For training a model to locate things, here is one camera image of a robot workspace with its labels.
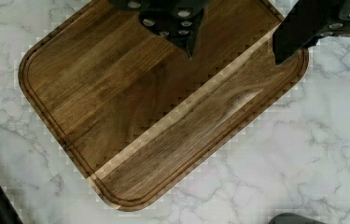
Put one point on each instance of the dark wooden cutting board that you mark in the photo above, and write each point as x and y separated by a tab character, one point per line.
133	112

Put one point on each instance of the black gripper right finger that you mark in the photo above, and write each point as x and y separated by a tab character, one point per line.
307	22

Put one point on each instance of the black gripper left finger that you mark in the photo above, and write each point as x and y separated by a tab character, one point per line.
178	21

